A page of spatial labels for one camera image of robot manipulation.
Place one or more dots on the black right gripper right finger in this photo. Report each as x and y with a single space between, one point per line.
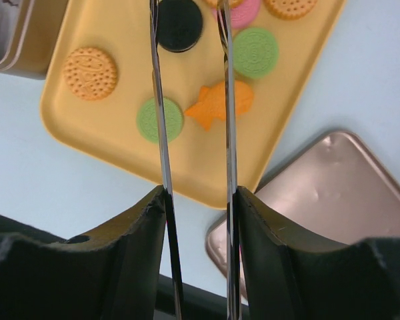
293 273

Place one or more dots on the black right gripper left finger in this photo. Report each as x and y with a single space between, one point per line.
108 272

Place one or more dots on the black sandwich cookie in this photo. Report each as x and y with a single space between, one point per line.
177 24

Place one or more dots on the metal tongs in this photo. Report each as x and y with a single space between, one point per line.
233 260

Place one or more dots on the rose gold tin lid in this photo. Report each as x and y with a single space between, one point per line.
337 188

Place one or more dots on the green cookie front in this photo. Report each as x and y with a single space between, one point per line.
146 120

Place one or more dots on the green cookie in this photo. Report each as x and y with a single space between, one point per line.
255 52
146 120

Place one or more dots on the yellow plastic tray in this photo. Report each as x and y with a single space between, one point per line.
106 129

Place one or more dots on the orange fish shaped cookie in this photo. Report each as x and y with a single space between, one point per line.
210 103

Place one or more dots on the green cookie upper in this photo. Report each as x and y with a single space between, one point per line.
255 52

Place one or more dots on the rose gold cookie tin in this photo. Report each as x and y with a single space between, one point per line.
28 34

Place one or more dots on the pink sandwich cookie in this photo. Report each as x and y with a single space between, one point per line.
244 14

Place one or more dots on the orange cookie top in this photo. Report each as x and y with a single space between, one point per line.
215 3

